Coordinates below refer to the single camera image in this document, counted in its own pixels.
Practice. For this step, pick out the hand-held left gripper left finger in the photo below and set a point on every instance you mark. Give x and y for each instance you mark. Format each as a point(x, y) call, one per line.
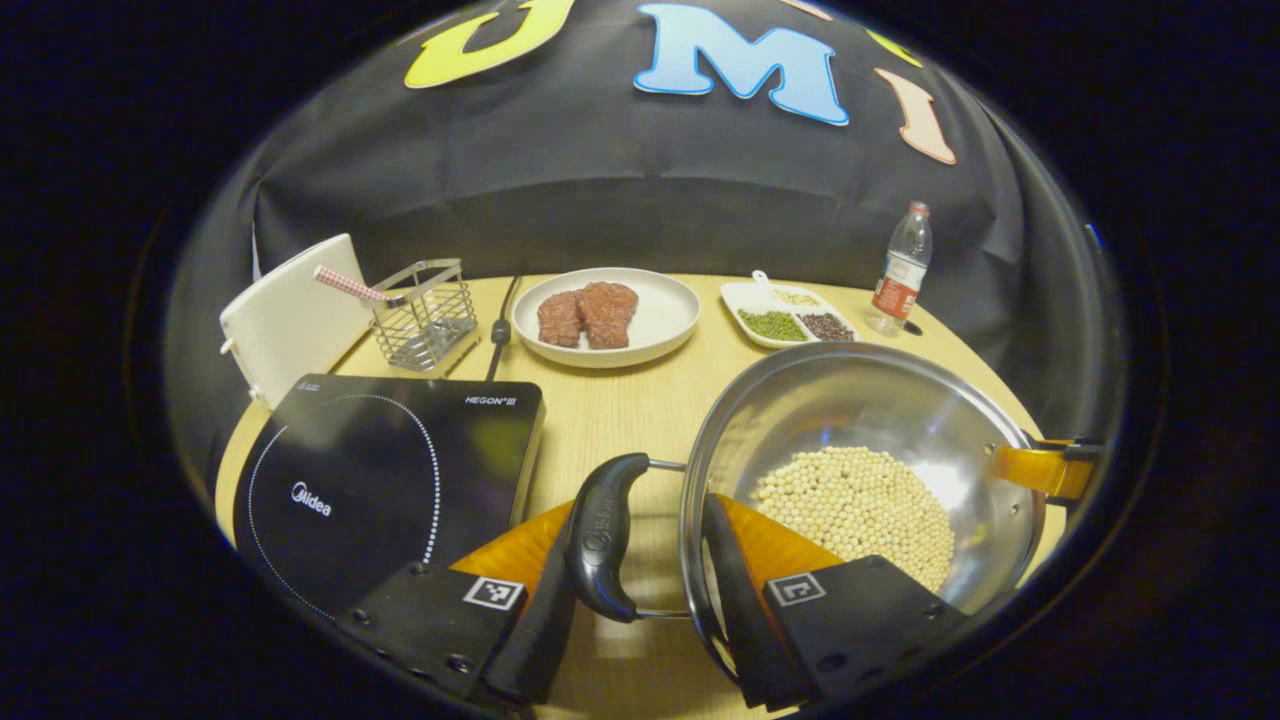
point(540, 640)

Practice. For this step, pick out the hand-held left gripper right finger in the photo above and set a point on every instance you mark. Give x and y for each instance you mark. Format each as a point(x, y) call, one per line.
point(740, 600)

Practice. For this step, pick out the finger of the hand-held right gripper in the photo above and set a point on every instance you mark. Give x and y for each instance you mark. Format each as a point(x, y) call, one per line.
point(1035, 468)

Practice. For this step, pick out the black induction cooktop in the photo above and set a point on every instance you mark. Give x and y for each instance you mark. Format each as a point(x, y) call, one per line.
point(370, 470)

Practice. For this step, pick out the pile of soybeans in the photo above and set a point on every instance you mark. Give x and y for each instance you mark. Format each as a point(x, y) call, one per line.
point(860, 510)

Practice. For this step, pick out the clear water bottle red label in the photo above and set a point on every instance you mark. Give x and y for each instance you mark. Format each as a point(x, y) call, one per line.
point(900, 280)

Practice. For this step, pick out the white divided dish with beans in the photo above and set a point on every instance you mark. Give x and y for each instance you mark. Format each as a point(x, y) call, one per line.
point(775, 325)

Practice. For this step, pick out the white round plate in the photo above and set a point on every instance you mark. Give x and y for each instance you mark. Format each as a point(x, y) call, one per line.
point(665, 310)

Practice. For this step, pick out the brown meat piece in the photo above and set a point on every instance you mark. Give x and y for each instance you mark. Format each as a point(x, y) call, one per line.
point(558, 318)
point(608, 315)

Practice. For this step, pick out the white toaster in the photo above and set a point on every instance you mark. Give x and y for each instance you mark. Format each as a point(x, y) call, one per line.
point(290, 320)

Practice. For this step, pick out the red checkered stick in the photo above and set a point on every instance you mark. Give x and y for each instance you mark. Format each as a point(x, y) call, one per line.
point(345, 283)

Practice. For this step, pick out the black backdrop cloth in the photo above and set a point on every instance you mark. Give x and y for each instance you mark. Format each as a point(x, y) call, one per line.
point(560, 180)

